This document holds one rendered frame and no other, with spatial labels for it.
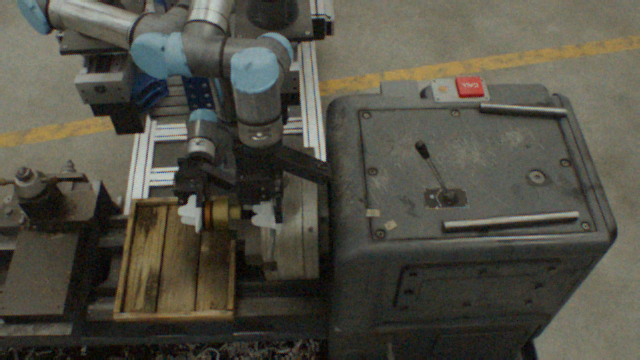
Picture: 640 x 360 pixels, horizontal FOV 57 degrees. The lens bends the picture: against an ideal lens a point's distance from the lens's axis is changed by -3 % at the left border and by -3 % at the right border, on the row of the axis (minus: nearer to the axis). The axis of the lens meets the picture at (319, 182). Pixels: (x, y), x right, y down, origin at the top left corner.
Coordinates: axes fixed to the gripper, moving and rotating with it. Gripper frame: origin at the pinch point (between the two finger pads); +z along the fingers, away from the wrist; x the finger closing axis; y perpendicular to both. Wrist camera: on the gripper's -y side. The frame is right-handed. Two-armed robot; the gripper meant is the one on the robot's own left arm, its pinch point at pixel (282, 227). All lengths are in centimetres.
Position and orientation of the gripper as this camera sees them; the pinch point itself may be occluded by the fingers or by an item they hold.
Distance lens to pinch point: 115.7
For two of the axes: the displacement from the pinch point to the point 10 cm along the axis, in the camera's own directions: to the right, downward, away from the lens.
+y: -10.0, 0.6, -0.2
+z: 0.4, 8.2, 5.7
